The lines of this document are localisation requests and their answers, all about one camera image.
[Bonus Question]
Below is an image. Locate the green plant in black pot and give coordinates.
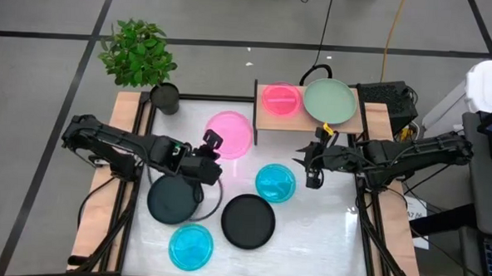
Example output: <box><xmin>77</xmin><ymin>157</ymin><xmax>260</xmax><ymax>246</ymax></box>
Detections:
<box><xmin>95</xmin><ymin>17</ymin><xmax>185</xmax><ymax>116</ymax></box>

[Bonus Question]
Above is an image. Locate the dark teal large plate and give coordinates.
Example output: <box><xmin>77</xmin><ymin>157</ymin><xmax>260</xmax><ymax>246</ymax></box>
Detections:
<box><xmin>145</xmin><ymin>173</ymin><xmax>202</xmax><ymax>227</ymax></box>

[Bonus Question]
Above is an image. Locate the white paper sheet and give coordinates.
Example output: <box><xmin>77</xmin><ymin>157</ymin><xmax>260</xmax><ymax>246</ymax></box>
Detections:
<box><xmin>401</xmin><ymin>195</ymin><xmax>431</xmax><ymax>251</ymax></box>

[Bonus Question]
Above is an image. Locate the cyan translucent small plate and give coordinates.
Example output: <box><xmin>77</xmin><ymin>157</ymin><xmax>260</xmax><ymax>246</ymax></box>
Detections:
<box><xmin>254</xmin><ymin>162</ymin><xmax>298</xmax><ymax>205</ymax></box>
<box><xmin>166</xmin><ymin>221</ymin><xmax>215</xmax><ymax>273</ymax></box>

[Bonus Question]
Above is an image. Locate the yellow hanging cable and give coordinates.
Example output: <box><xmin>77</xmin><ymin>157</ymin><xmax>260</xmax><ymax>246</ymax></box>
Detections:
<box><xmin>380</xmin><ymin>0</ymin><xmax>409</xmax><ymax>84</ymax></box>

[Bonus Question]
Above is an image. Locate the black aluminium rig frame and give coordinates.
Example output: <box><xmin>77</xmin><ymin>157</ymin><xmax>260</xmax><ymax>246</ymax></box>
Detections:
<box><xmin>67</xmin><ymin>87</ymin><xmax>431</xmax><ymax>276</ymax></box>

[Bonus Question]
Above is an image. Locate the wooden shelf with black frame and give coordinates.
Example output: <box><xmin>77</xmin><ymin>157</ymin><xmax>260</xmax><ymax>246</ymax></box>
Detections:
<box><xmin>249</xmin><ymin>77</ymin><xmax>372</xmax><ymax>155</ymax></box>

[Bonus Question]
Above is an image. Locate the black side cable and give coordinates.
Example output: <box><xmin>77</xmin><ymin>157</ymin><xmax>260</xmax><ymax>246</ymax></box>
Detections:
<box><xmin>75</xmin><ymin>172</ymin><xmax>119</xmax><ymax>233</ymax></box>

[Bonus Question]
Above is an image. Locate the pink translucent small plate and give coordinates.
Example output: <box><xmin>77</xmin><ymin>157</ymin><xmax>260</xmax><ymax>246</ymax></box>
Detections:
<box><xmin>259</xmin><ymin>81</ymin><xmax>303</xmax><ymax>118</ymax></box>

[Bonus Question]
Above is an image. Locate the black perforated box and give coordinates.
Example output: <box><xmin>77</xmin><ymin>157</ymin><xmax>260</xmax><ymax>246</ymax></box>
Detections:
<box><xmin>353</xmin><ymin>79</ymin><xmax>421</xmax><ymax>136</ymax></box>

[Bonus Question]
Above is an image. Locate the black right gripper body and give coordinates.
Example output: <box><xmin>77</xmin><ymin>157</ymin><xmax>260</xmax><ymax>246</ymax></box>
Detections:
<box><xmin>304</xmin><ymin>127</ymin><xmax>360</xmax><ymax>190</ymax></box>

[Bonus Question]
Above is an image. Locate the mint green large plate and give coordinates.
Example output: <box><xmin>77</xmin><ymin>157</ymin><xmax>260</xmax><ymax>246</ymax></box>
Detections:
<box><xmin>302</xmin><ymin>76</ymin><xmax>359</xmax><ymax>126</ymax></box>

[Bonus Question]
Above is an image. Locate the white plastic lid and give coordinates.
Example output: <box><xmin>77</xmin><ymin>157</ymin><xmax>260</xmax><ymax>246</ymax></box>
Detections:
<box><xmin>463</xmin><ymin>58</ymin><xmax>492</xmax><ymax>115</ymax></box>

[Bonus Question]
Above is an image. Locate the black large plate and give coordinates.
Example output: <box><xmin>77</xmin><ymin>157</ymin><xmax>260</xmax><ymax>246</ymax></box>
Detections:
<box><xmin>219</xmin><ymin>192</ymin><xmax>278</xmax><ymax>252</ymax></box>

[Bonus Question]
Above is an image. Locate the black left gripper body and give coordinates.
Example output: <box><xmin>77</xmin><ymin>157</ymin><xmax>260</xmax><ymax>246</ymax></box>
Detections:
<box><xmin>180</xmin><ymin>128</ymin><xmax>225</xmax><ymax>187</ymax></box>

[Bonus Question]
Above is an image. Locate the dark grey cart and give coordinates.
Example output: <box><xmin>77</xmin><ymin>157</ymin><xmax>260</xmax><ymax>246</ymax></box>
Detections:
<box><xmin>455</xmin><ymin>109</ymin><xmax>492</xmax><ymax>276</ymax></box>

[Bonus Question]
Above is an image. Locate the pink translucent large plate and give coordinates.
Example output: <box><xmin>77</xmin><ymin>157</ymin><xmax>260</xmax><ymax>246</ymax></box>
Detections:
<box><xmin>204</xmin><ymin>109</ymin><xmax>255</xmax><ymax>161</ymax></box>

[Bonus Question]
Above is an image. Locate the black flat bar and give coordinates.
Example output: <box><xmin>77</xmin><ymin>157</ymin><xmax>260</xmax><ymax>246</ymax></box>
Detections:
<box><xmin>407</xmin><ymin>201</ymin><xmax>477</xmax><ymax>240</ymax></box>

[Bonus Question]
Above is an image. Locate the black hanging cable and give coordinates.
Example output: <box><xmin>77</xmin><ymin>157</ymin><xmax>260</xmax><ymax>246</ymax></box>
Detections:
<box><xmin>298</xmin><ymin>0</ymin><xmax>336</xmax><ymax>88</ymax></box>

